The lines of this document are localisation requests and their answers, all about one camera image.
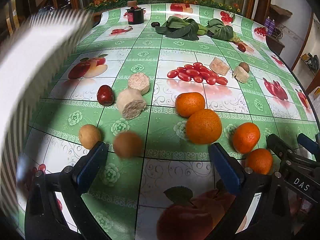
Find black jar with pink label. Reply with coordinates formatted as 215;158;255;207
127;7;144;25

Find small dark round object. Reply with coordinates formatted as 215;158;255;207
151;22;160;28

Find right leafy green vegetable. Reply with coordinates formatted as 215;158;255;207
206;18;241;43

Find white tray with striped rim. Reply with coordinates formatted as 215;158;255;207
1;9;92;216

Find beige cylinder cake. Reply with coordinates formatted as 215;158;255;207
127;73;150;95
116;88;147;120

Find leafy green vegetable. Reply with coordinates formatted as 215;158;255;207
206;18;241;43
155;16;208;41

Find tan round fruit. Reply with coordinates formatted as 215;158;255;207
79;124;101;150

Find beige square cake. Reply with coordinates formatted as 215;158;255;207
209;57;230;76
232;66;249;83

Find red jujube near vegetables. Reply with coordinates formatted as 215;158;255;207
238;43;246;53

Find left leafy green vegetable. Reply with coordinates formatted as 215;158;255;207
155;16;208;41

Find brown kiwi fruit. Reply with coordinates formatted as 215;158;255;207
239;62;250;73

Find purple bottles on shelf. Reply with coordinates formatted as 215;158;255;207
264;16;275;35

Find beige cylinder cake back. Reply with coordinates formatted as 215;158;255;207
127;73;150;95

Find beige cylinder cake front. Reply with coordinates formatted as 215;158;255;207
116;88;147;120

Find brown round fruit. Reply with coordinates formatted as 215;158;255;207
113;131;143;159

